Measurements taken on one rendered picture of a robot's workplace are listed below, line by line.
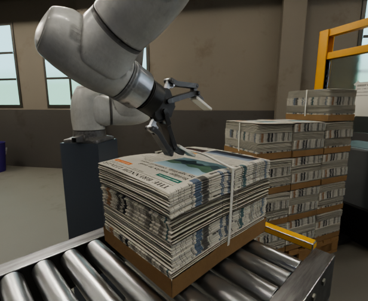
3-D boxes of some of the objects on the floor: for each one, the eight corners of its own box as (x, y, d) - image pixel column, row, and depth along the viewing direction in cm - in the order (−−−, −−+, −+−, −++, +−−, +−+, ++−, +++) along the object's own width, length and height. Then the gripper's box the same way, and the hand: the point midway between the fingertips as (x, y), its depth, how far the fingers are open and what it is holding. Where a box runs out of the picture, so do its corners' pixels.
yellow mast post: (301, 217, 257) (319, 31, 223) (307, 215, 260) (326, 32, 226) (309, 220, 249) (328, 28, 215) (315, 219, 252) (335, 30, 218)
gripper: (152, 46, 57) (204, 92, 72) (112, 143, 53) (176, 171, 68) (172, 39, 52) (225, 91, 66) (129, 147, 48) (195, 176, 63)
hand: (198, 129), depth 66 cm, fingers open, 13 cm apart
